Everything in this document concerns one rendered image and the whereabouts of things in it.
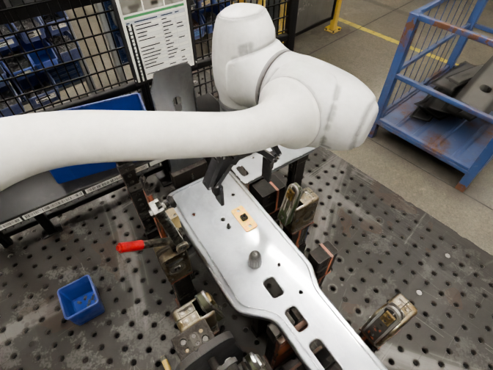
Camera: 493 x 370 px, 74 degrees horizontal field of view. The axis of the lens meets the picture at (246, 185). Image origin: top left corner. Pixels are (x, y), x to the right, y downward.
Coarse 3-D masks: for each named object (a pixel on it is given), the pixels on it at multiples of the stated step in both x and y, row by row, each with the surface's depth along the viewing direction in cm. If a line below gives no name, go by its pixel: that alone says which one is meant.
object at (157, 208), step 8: (168, 200) 68; (152, 208) 67; (160, 208) 66; (152, 216) 67; (160, 216) 67; (168, 216) 68; (168, 224) 70; (168, 232) 72; (176, 232) 74; (176, 240) 76
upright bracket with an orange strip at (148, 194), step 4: (140, 176) 74; (144, 176) 74; (140, 180) 75; (144, 180) 74; (144, 184) 73; (148, 184) 74; (144, 188) 75; (148, 188) 75; (144, 192) 78; (148, 192) 76; (148, 196) 76; (152, 196) 77; (148, 200) 78; (152, 200) 78; (156, 220) 84; (156, 224) 88; (160, 224) 86; (160, 228) 87; (160, 232) 88; (164, 232) 89; (164, 236) 90
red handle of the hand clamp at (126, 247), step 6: (138, 240) 72; (144, 240) 73; (150, 240) 74; (156, 240) 75; (162, 240) 76; (168, 240) 77; (120, 246) 69; (126, 246) 69; (132, 246) 70; (138, 246) 71; (144, 246) 72; (150, 246) 73; (156, 246) 75; (120, 252) 69; (126, 252) 70
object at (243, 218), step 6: (234, 210) 92; (240, 210) 92; (234, 216) 91; (240, 216) 90; (246, 216) 90; (240, 222) 90; (246, 222) 90; (252, 222) 90; (246, 228) 88; (252, 228) 88
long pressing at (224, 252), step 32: (192, 192) 97; (224, 192) 97; (192, 224) 90; (224, 224) 90; (224, 256) 83; (288, 256) 83; (224, 288) 78; (256, 288) 78; (288, 288) 78; (320, 288) 78; (288, 320) 73; (320, 320) 73; (352, 352) 69
